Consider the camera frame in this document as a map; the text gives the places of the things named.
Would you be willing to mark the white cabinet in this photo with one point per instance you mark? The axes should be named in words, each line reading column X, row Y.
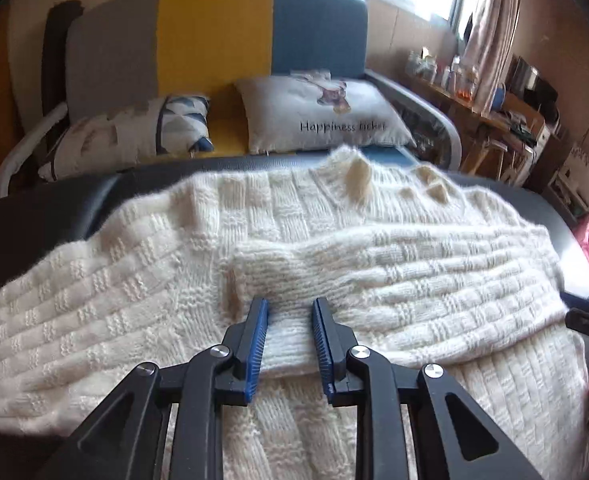
column 549, row 150

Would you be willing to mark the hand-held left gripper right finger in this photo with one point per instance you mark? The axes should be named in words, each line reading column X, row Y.
column 323, row 360

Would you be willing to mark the dark brown upright panel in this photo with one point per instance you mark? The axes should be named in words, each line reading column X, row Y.
column 57, row 60

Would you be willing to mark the small oranges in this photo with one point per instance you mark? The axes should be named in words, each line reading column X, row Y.
column 465, row 94

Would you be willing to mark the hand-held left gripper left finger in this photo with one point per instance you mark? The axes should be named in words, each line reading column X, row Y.
column 257, row 355

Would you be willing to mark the row of jars and bottles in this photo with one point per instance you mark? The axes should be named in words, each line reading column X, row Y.
column 424, row 67

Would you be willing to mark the wooden side table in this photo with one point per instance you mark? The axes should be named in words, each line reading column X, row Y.
column 454, row 102

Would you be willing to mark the white low shelf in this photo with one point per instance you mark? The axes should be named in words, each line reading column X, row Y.
column 566, row 180

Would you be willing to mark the black television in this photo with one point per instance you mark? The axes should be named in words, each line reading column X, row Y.
column 524, row 77

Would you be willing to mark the grey deer print pillow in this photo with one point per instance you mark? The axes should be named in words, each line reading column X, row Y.
column 284, row 110

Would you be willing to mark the pink patterned curtain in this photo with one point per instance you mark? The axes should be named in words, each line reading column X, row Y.
column 494, row 35

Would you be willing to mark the cream knit sweater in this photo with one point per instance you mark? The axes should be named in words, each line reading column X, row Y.
column 174, row 260

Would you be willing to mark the blue yellow grey sofa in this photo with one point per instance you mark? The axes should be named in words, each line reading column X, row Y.
column 214, row 35

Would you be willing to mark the triangle pattern pillow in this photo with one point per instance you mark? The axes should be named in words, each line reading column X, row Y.
column 124, row 130

